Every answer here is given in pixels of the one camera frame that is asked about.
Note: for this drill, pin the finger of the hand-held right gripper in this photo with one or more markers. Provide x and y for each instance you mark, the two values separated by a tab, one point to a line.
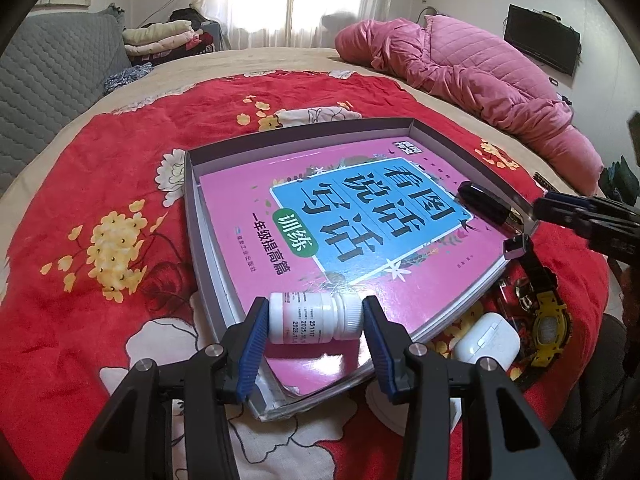
565	207

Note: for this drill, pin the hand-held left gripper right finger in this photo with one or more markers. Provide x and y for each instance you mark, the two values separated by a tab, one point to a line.
380	350

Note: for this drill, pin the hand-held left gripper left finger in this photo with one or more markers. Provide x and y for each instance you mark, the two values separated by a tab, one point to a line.
252	345

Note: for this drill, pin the white pill bottle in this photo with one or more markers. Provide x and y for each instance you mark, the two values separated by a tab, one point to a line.
310	317

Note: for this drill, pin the grey cardboard box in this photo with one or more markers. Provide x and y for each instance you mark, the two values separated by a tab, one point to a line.
210	260

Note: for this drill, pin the white earbuds case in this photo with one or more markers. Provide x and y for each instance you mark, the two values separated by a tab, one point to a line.
485	342

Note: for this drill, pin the black and yellow wristwatch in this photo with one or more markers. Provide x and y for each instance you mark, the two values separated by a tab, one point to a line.
547	330

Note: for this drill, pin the brown patterned strip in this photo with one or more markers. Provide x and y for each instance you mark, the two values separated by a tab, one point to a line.
544	181

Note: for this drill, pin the dark cloth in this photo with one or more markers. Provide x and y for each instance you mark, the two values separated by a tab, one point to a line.
622	180

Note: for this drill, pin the pink book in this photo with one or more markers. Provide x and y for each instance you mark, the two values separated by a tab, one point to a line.
250	240

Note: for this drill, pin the person's dark clothing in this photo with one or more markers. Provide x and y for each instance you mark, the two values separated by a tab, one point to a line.
605	385

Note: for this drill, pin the pink quilt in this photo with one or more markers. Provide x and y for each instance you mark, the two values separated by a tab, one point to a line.
475	70

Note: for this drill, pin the black television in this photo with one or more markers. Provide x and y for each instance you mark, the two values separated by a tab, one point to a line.
542	40

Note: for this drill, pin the red floral blanket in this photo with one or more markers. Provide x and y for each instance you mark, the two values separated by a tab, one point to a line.
125	170

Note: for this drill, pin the beige bed sheet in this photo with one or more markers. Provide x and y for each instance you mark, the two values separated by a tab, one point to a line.
300	60

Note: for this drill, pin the blue patterned cloth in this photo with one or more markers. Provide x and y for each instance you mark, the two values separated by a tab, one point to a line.
127	77

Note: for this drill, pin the pile of folded clothes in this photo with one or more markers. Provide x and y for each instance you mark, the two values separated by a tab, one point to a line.
160	40

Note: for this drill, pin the white curtain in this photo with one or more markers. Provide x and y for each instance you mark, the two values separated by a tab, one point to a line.
310	0

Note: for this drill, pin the grey quilted sofa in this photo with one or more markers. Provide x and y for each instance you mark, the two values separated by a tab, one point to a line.
55	75

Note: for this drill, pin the black bag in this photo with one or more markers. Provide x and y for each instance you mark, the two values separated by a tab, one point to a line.
187	16

